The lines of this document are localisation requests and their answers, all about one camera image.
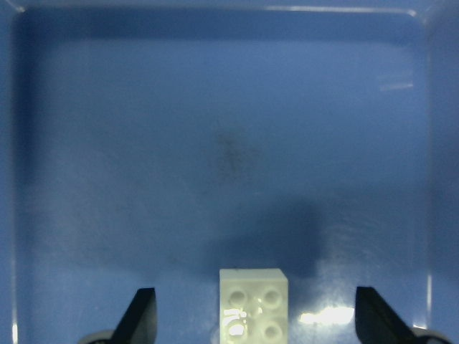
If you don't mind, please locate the white block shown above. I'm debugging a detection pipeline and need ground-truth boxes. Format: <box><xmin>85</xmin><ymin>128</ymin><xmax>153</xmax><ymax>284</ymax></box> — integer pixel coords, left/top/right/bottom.
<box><xmin>219</xmin><ymin>269</ymin><xmax>288</xmax><ymax>343</ymax></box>

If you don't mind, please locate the blue plastic tray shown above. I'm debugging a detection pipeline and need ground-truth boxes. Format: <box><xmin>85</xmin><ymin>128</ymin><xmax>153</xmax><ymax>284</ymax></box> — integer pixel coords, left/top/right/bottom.
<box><xmin>1</xmin><ymin>1</ymin><xmax>458</xmax><ymax>343</ymax></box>

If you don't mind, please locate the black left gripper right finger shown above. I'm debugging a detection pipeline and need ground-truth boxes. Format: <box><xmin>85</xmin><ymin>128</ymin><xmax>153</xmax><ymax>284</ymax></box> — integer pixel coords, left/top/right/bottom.
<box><xmin>354</xmin><ymin>286</ymin><xmax>423</xmax><ymax>343</ymax></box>

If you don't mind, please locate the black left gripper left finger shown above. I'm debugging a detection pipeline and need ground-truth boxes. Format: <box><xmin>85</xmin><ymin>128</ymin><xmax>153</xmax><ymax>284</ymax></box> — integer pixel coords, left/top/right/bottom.
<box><xmin>108</xmin><ymin>287</ymin><xmax>158</xmax><ymax>343</ymax></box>

